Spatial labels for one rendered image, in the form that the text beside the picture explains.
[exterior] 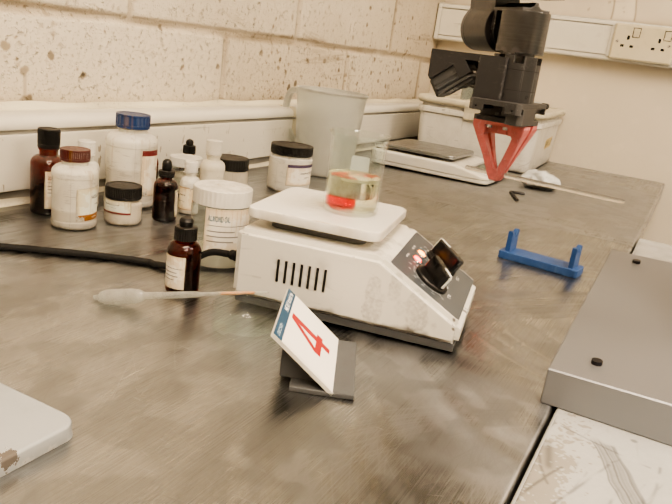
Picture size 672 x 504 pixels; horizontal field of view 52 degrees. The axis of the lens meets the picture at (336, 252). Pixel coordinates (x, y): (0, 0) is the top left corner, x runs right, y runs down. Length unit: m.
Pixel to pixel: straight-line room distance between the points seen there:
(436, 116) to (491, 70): 0.84
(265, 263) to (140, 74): 0.53
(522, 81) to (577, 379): 0.44
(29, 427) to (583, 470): 0.32
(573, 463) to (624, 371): 0.10
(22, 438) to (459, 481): 0.24
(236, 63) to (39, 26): 0.41
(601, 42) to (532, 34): 1.09
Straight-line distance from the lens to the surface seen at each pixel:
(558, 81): 2.01
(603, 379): 0.53
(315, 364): 0.49
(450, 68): 0.91
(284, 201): 0.63
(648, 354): 0.59
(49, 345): 0.53
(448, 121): 1.70
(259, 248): 0.59
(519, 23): 0.87
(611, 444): 0.51
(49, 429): 0.42
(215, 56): 1.20
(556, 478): 0.45
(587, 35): 1.96
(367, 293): 0.57
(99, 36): 1.01
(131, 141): 0.88
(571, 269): 0.88
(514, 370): 0.58
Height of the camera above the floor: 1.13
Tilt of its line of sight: 16 degrees down
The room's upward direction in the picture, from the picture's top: 8 degrees clockwise
